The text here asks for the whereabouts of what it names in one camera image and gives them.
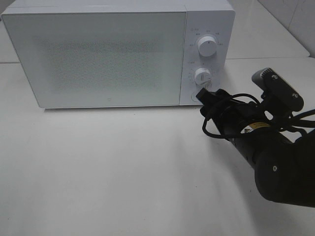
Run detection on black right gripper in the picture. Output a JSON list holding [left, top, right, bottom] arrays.
[[196, 88, 260, 133]]

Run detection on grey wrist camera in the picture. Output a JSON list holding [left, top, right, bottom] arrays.
[[252, 67, 304, 116]]

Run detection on white timer knob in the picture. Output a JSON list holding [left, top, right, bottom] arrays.
[[194, 67, 212, 85]]

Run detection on white microwave oven body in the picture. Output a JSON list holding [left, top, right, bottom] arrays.
[[1, 0, 235, 107]]

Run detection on round white door button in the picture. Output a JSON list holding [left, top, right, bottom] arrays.
[[191, 90, 200, 103]]

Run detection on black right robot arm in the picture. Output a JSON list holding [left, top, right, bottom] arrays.
[[196, 88, 315, 207]]

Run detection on white microwave door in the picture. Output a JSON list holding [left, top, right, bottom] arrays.
[[3, 12, 186, 108]]

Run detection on upper white power knob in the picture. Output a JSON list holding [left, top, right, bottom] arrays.
[[197, 35, 217, 57]]

